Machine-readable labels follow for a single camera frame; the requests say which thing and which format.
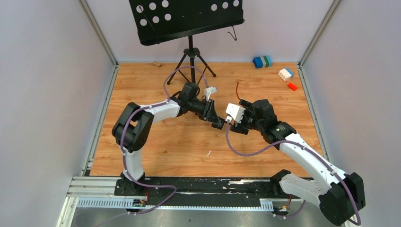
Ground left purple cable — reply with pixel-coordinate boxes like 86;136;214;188
120;66;210;214

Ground black music stand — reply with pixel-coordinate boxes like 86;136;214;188
129;0;244;77

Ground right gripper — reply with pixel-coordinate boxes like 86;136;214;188
230;100;264;135

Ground blue green block stack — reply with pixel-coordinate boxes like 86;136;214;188
253;55;273;69

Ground red block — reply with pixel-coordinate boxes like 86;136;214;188
288;83;298;91

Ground white slotted cable duct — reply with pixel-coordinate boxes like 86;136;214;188
76;197;274;212

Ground small wooden block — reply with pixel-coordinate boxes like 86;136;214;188
153;61;162;67

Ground white blue block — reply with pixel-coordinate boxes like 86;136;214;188
278;68;295;81

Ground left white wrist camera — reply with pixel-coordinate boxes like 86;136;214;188
203;86;217;101

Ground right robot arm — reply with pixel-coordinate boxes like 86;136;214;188
226;99;366;226

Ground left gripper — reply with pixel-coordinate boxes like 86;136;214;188
189;98;222;125

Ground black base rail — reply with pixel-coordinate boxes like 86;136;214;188
114;176;301;208

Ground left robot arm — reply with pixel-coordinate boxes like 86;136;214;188
112;82;225;195

